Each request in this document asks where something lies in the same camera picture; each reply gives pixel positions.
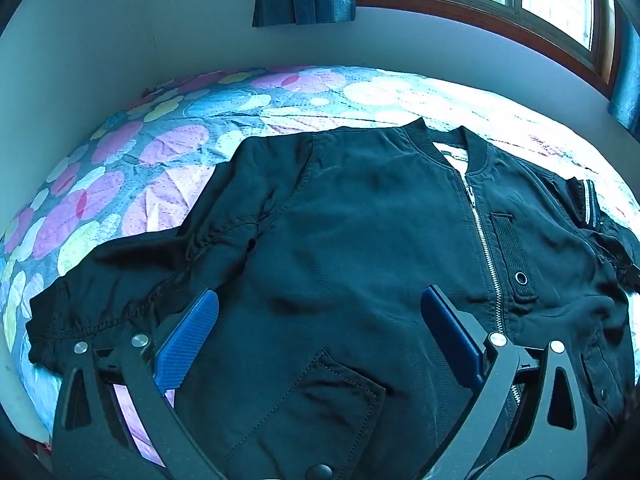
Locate black bomber jacket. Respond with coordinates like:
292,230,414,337
25,117,640,480

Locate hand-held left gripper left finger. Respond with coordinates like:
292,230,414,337
52,287,226,480

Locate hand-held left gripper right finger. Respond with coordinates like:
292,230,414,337
420,284,588,480

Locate bed with colourful dotted sheet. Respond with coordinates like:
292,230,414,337
0,65,640,466

